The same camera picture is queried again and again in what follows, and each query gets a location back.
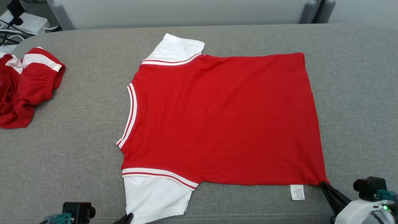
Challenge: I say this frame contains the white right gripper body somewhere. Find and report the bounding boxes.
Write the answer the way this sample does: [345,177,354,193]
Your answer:
[330,199,398,224]

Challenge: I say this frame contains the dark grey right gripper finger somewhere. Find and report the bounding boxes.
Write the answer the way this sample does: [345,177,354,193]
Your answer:
[321,181,352,207]
[320,182,345,216]

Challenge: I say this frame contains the red jersey shirt white sleeves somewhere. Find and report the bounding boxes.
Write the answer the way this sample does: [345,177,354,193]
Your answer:
[116,33,331,224]

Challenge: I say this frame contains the red jersey shorts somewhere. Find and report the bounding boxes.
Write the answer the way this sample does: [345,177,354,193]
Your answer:
[0,47,66,129]

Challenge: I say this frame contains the white power strip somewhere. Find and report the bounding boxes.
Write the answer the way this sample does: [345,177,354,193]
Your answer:
[0,11,50,35]

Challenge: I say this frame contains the black power plug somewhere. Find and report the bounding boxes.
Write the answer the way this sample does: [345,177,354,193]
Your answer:
[7,0,25,27]

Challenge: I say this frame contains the teal right camera connector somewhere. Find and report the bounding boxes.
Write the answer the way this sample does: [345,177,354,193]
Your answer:
[374,189,398,204]

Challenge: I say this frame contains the teal camera connector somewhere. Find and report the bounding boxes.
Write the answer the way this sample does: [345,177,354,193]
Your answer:
[40,213,75,224]
[374,189,398,204]

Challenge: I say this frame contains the teal left camera connector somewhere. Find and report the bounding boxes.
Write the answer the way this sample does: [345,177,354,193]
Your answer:
[40,213,75,224]

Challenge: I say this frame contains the grey metal frame leg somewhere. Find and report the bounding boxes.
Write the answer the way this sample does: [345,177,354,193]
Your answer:
[47,0,76,31]

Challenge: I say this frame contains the black power cable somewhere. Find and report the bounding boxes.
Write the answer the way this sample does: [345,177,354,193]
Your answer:
[0,19,29,46]

